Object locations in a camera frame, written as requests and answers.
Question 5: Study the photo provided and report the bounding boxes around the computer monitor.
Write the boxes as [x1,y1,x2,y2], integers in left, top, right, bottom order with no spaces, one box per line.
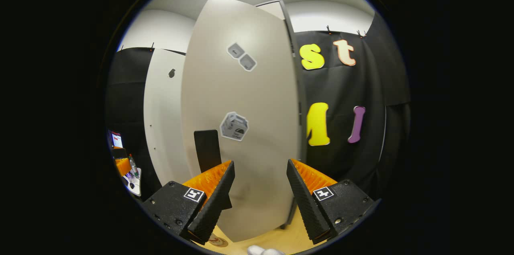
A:
[107,129,124,150]

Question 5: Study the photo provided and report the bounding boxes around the black backdrop cloth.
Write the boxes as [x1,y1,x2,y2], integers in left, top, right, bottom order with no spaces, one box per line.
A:
[105,11,411,201]

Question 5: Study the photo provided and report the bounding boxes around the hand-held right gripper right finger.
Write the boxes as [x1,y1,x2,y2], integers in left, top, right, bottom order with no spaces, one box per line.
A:
[286,158,381,244]

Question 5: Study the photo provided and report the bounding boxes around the grey cabinet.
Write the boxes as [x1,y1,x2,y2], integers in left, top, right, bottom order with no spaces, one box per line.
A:
[255,0,309,230]

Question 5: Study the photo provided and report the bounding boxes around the grey cabinet door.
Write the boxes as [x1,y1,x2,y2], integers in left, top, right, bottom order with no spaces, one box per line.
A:
[143,48,192,188]
[180,0,302,243]

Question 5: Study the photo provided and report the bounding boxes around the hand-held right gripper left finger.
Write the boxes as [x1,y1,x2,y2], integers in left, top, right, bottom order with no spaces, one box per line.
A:
[141,160,235,244]

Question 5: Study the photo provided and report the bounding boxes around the round brown coaster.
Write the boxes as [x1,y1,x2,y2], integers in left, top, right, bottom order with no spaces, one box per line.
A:
[208,235,229,248]

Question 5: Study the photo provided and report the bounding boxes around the black right door handle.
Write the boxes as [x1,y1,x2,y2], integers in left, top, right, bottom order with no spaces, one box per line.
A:
[194,129,233,210]

